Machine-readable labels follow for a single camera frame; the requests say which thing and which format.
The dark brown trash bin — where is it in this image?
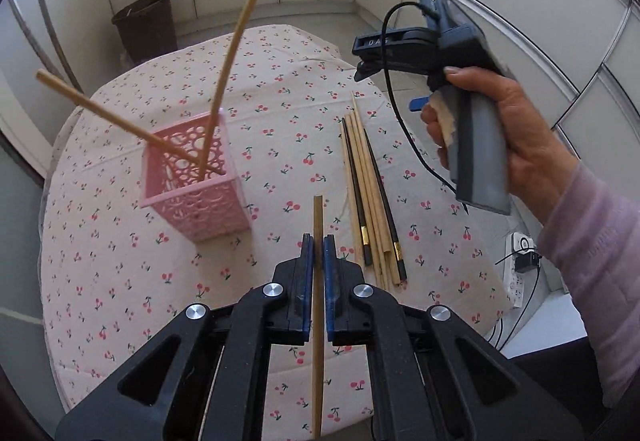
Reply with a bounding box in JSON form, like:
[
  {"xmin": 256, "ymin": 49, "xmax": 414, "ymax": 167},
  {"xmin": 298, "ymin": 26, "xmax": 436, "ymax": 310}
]
[{"xmin": 111, "ymin": 0, "xmax": 179, "ymax": 68}]

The cherry print tablecloth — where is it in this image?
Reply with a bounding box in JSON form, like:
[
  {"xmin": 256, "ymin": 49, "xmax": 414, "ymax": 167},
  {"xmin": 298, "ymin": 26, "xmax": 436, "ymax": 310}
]
[{"xmin": 40, "ymin": 24, "xmax": 518, "ymax": 437}]

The person's right forearm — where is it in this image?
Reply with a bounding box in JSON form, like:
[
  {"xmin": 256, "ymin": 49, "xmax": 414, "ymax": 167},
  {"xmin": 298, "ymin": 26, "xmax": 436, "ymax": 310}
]
[{"xmin": 537, "ymin": 161, "xmax": 640, "ymax": 409}]

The person's right hand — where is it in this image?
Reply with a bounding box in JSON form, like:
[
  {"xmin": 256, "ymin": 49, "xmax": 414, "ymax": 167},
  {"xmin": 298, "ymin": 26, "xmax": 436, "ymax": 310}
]
[{"xmin": 420, "ymin": 65, "xmax": 581, "ymax": 222}]

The bamboo chopstick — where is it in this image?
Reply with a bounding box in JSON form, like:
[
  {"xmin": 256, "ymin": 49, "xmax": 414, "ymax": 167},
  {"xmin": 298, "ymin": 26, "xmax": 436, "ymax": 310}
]
[
  {"xmin": 346, "ymin": 115, "xmax": 366, "ymax": 252},
  {"xmin": 352, "ymin": 92, "xmax": 387, "ymax": 276},
  {"xmin": 358, "ymin": 120, "xmax": 400, "ymax": 288},
  {"xmin": 311, "ymin": 194, "xmax": 325, "ymax": 440},
  {"xmin": 354, "ymin": 112, "xmax": 393, "ymax": 292},
  {"xmin": 36, "ymin": 69, "xmax": 226, "ymax": 176},
  {"xmin": 197, "ymin": 0, "xmax": 260, "ymax": 183}
]

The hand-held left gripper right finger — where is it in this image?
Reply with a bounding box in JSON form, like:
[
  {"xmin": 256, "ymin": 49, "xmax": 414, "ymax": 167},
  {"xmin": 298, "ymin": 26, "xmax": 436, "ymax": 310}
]
[{"xmin": 322, "ymin": 233, "xmax": 586, "ymax": 441}]

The dark clothing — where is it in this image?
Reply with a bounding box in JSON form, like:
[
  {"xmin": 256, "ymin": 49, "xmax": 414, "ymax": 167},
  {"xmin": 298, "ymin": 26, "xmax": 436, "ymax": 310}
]
[{"xmin": 510, "ymin": 336, "xmax": 640, "ymax": 441}]

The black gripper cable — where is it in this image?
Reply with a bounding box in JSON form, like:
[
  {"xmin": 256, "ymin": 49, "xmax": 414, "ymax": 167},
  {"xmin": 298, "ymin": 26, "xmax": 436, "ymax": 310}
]
[{"xmin": 381, "ymin": 1, "xmax": 471, "ymax": 217}]

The white power strip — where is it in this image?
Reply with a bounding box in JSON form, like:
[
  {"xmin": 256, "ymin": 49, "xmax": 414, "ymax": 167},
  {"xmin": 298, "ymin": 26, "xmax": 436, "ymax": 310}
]
[{"xmin": 504, "ymin": 230, "xmax": 539, "ymax": 310}]

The pink perforated chopstick holder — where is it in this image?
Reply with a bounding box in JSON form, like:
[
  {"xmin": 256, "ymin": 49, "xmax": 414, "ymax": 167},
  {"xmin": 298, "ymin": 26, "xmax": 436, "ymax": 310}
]
[{"xmin": 139, "ymin": 114, "xmax": 252, "ymax": 243}]

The black floor cable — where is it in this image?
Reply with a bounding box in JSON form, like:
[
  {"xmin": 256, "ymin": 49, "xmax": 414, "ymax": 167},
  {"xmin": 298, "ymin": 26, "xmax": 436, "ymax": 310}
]
[{"xmin": 492, "ymin": 266, "xmax": 543, "ymax": 357}]

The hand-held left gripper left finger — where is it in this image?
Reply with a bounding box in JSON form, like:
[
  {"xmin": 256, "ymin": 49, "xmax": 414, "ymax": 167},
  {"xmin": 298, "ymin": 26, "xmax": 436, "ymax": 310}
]
[{"xmin": 55, "ymin": 233, "xmax": 316, "ymax": 441}]

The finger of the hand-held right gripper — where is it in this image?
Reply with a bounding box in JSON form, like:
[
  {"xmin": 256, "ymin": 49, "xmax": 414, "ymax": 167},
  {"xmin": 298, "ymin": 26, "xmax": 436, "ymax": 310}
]
[
  {"xmin": 352, "ymin": 34, "xmax": 407, "ymax": 57},
  {"xmin": 354, "ymin": 59, "xmax": 402, "ymax": 83}
]

